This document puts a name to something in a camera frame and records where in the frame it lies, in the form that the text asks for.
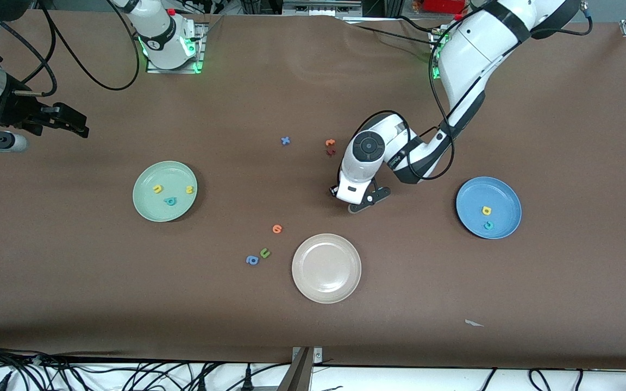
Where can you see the beige plate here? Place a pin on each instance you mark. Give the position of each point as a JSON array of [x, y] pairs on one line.
[[326, 269]]

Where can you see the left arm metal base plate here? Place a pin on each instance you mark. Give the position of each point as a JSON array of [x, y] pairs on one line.
[[436, 38]]

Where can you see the blue plate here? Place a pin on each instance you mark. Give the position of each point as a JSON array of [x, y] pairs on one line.
[[503, 195]]

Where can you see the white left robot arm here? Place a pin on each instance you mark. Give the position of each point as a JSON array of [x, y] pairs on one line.
[[470, 49]]

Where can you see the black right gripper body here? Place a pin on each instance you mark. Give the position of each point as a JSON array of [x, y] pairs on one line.
[[18, 110]]

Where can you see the green plate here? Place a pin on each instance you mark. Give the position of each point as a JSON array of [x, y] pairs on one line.
[[155, 212]]

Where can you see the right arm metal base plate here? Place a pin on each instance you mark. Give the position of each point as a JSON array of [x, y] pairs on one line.
[[200, 54]]

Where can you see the small white paper scrap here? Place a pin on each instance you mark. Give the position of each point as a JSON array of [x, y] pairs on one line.
[[471, 323]]

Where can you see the red box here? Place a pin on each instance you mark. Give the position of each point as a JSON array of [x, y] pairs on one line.
[[443, 5]]

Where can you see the blue foam letter a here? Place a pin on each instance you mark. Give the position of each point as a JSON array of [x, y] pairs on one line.
[[256, 259]]

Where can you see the grey metal table bracket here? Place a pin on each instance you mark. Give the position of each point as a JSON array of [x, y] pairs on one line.
[[299, 374]]

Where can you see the grey equipment box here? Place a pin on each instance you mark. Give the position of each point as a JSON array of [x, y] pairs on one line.
[[318, 6]]

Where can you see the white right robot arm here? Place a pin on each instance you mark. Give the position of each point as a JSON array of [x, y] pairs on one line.
[[163, 32]]

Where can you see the brown table cover sheet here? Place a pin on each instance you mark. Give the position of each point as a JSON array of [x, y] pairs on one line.
[[74, 271]]

